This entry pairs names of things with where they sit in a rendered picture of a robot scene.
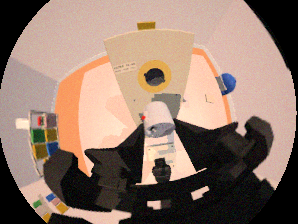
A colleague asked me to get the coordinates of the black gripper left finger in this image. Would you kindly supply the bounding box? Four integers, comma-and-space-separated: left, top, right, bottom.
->
84, 124, 145, 184

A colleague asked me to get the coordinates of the grey cylinder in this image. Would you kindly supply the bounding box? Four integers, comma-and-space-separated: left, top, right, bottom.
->
182, 93, 190, 103

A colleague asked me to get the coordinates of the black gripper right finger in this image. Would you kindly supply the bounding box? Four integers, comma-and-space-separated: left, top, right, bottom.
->
173, 119, 239, 172

